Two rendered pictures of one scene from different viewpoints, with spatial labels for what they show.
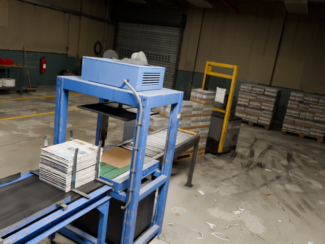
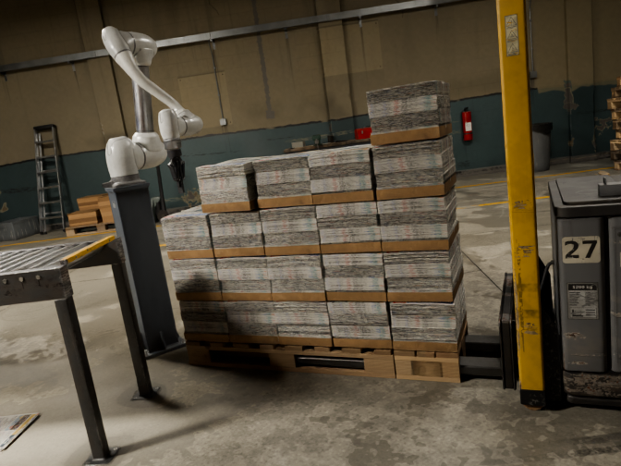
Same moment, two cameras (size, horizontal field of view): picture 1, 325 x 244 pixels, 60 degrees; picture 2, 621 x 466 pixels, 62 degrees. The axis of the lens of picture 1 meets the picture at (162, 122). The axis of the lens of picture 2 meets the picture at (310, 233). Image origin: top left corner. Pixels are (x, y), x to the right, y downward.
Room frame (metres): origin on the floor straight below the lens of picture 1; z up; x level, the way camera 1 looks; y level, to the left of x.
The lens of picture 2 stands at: (4.17, -2.64, 1.17)
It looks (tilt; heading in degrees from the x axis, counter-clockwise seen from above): 11 degrees down; 68
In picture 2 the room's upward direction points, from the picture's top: 8 degrees counter-clockwise
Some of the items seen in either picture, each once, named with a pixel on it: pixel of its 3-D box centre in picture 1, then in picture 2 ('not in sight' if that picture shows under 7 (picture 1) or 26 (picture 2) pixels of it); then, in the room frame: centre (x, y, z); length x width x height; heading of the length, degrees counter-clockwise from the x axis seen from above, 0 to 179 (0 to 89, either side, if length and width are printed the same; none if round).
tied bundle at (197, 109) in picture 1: (190, 108); (353, 172); (5.28, -0.49, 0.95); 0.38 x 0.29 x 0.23; 43
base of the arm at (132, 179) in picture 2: not in sight; (122, 180); (4.31, 0.50, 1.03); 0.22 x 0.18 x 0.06; 10
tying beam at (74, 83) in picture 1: (122, 89); not in sight; (2.59, 0.41, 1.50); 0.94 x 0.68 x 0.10; 64
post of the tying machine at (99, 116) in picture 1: (99, 144); not in sight; (3.05, 0.67, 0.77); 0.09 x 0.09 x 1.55; 64
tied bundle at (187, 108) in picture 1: (179, 108); (298, 177); (5.09, -0.28, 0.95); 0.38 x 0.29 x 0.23; 43
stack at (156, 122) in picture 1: (169, 137); (286, 280); (4.98, -0.18, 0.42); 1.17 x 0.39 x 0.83; 134
